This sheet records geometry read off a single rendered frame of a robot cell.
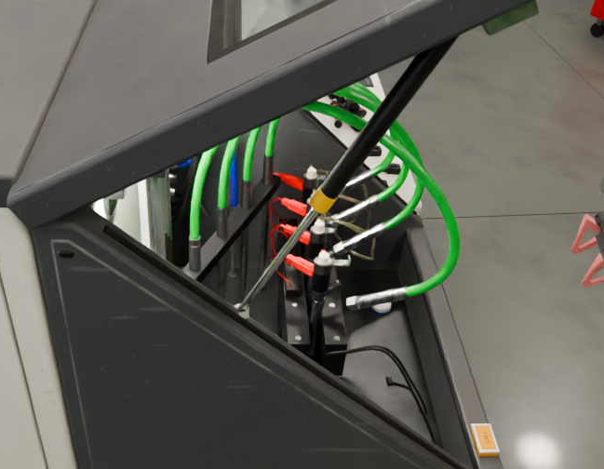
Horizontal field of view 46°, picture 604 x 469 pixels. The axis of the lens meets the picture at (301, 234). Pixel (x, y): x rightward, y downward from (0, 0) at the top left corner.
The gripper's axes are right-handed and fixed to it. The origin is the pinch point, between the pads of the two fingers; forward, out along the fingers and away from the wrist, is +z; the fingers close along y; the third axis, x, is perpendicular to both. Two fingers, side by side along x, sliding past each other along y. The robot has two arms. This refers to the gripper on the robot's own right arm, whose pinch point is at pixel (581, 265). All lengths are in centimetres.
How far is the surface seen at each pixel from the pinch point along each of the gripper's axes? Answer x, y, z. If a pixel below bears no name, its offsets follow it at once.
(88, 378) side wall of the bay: -75, 62, 10
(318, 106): -66, 31, -15
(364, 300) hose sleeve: -45, 33, 6
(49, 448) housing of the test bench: -75, 63, 23
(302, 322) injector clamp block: -45, 23, 25
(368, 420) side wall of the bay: -45, 56, 3
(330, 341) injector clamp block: -40, 27, 22
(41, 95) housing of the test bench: -92, 49, -10
